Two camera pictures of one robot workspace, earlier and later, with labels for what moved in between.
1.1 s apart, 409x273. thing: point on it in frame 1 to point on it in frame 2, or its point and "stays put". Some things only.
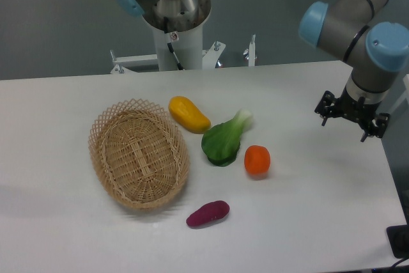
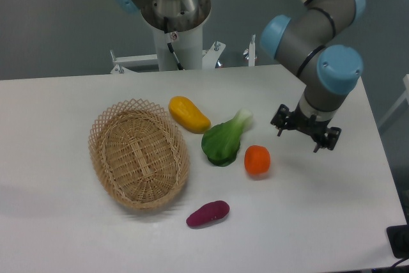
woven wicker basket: x=138 y=153 stays put
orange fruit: x=257 y=160 stays put
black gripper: x=329 y=107 to x=310 y=126
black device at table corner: x=398 y=238 stays put
